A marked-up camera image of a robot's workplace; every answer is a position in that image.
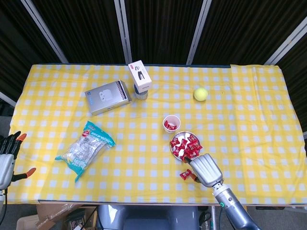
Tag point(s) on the white paper cup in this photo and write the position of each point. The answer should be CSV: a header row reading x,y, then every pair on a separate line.
x,y
171,131

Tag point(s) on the white metal table leg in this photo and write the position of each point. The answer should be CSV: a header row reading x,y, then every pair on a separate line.
x,y
215,222

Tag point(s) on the red candy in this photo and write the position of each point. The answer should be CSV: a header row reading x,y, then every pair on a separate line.
x,y
194,153
171,127
186,173
174,143
191,146
183,142
167,123
178,150
192,138
198,146
186,152

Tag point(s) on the silver earbuds box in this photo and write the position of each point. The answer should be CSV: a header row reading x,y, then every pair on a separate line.
x,y
105,98

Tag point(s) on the round steel plate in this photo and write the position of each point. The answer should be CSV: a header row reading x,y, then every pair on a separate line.
x,y
180,136

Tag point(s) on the white plastic bin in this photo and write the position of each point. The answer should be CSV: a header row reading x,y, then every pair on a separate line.
x,y
24,222

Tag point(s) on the grey robot torso base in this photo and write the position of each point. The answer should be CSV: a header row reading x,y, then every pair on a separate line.
x,y
148,218

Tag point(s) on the teal silver snack bag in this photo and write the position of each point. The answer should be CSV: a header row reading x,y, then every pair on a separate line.
x,y
84,151

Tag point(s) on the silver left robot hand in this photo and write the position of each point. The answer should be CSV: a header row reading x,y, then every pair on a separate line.
x,y
4,167

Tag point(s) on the yellow white checked tablecloth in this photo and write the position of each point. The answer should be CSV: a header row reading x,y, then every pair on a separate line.
x,y
144,167

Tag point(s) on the small white carton box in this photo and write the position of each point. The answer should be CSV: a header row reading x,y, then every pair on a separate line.
x,y
140,74

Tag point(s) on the black pleated curtain panel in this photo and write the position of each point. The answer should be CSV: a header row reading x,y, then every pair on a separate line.
x,y
19,48
163,28
88,31
242,28
297,72

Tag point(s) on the yellow tennis ball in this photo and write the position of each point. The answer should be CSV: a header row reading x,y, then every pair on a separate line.
x,y
200,94

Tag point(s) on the white partition frame post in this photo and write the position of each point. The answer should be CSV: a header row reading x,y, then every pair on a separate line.
x,y
46,33
287,45
123,31
199,31
7,98

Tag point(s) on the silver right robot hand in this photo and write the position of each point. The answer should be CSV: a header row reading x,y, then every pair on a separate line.
x,y
207,170

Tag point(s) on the brown cardboard box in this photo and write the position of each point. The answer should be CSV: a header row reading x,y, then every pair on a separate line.
x,y
55,210

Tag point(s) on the blue white drink can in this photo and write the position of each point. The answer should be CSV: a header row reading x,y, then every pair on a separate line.
x,y
141,95

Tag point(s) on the dark printed carton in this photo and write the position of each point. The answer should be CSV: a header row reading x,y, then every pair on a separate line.
x,y
76,220

